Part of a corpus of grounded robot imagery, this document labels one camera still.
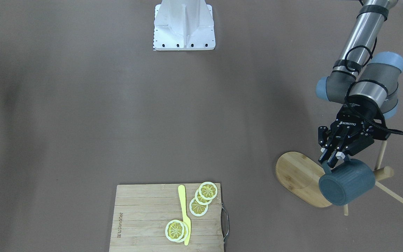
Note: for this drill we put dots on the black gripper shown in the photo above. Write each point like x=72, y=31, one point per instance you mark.
x=349, y=125

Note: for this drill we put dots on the blue-grey mug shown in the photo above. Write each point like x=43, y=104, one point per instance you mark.
x=346, y=182

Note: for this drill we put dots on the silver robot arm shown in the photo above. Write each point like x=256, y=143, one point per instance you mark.
x=366, y=86

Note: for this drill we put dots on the wooden cup rack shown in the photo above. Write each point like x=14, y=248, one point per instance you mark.
x=300, y=175

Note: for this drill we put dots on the yellow plastic knife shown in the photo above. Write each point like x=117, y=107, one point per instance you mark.
x=183, y=203

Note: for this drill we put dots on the lemon slice under knife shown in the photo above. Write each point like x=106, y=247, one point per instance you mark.
x=176, y=231

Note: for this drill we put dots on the wooden cutting board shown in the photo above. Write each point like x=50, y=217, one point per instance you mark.
x=142, y=212

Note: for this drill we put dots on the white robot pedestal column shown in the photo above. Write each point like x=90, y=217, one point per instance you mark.
x=184, y=25

